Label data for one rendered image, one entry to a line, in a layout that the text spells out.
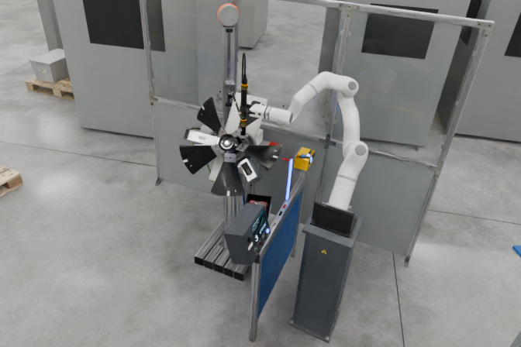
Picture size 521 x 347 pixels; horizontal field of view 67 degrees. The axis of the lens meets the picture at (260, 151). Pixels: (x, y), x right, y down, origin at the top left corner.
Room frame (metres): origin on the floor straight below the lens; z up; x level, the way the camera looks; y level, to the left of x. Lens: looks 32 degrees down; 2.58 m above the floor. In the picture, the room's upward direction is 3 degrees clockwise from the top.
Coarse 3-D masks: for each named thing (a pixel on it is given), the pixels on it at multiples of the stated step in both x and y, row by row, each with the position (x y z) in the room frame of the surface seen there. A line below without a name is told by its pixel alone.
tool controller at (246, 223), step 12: (252, 204) 1.61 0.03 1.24; (240, 216) 1.52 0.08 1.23; (252, 216) 1.51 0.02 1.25; (264, 216) 1.57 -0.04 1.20; (228, 228) 1.43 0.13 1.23; (240, 228) 1.42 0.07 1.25; (252, 228) 1.44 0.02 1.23; (264, 228) 1.54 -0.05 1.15; (228, 240) 1.39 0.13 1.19; (240, 240) 1.37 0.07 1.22; (252, 240) 1.41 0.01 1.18; (264, 240) 1.51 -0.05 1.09; (240, 252) 1.37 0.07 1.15; (252, 252) 1.39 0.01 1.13; (240, 264) 1.37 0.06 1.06
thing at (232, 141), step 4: (224, 136) 2.30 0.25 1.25; (228, 136) 2.29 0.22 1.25; (232, 136) 2.28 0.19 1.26; (220, 140) 2.28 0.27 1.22; (224, 140) 2.28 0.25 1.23; (228, 140) 2.28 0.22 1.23; (232, 140) 2.27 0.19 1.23; (236, 140) 2.30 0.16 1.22; (240, 140) 2.35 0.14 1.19; (220, 144) 2.26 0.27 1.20; (224, 144) 2.26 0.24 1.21; (228, 144) 2.26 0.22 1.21; (232, 144) 2.25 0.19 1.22; (236, 144) 2.27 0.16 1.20; (220, 148) 2.24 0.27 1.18; (224, 148) 2.25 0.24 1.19; (228, 148) 2.24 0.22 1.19; (232, 148) 2.23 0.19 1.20; (232, 152) 2.27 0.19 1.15; (236, 152) 2.30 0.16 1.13
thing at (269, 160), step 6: (246, 150) 2.23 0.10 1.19; (252, 150) 2.23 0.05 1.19; (258, 150) 2.23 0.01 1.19; (264, 150) 2.23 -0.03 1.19; (270, 150) 2.23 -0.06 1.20; (252, 156) 2.18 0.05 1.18; (258, 156) 2.18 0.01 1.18; (264, 156) 2.18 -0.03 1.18; (270, 156) 2.18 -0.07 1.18; (258, 162) 2.13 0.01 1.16; (264, 162) 2.14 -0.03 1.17; (270, 162) 2.14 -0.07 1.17; (264, 168) 2.10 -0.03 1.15; (270, 168) 2.09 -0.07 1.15
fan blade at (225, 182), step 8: (224, 168) 2.17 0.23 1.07; (232, 168) 2.20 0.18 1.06; (224, 176) 2.14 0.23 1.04; (232, 176) 2.16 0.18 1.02; (216, 184) 2.09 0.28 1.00; (224, 184) 2.10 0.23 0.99; (232, 184) 2.12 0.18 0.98; (240, 184) 2.14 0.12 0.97; (216, 192) 2.06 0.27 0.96; (224, 192) 2.07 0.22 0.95; (232, 192) 2.08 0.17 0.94; (240, 192) 2.10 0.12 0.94
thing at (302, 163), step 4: (304, 148) 2.50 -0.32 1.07; (300, 152) 2.44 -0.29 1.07; (304, 152) 2.44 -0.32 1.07; (308, 152) 2.45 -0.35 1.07; (312, 152) 2.45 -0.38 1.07; (296, 156) 2.37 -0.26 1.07; (296, 160) 2.36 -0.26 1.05; (300, 160) 2.35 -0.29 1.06; (304, 160) 2.34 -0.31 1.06; (308, 160) 2.33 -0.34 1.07; (312, 160) 2.46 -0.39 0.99; (296, 164) 2.36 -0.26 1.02; (300, 164) 2.35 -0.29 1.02; (304, 164) 2.34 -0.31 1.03; (308, 164) 2.34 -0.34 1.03; (300, 168) 2.35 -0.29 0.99; (304, 168) 2.34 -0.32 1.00; (308, 168) 2.36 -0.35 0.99
